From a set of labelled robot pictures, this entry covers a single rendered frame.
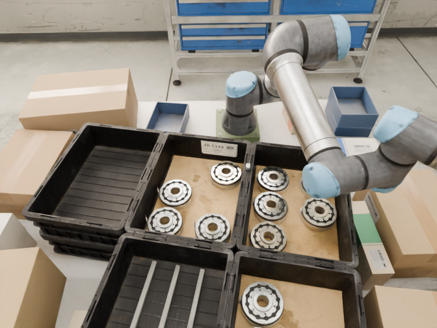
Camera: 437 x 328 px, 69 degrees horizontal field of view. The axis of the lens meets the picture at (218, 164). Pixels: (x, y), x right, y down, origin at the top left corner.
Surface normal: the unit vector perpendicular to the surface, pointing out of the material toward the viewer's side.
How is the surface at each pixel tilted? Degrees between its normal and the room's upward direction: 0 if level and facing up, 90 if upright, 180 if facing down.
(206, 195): 0
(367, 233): 0
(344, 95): 90
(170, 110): 90
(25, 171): 0
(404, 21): 90
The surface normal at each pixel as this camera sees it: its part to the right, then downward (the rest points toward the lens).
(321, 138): -0.21, -0.41
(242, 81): -0.14, -0.62
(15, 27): 0.00, 0.74
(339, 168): 0.04, -0.48
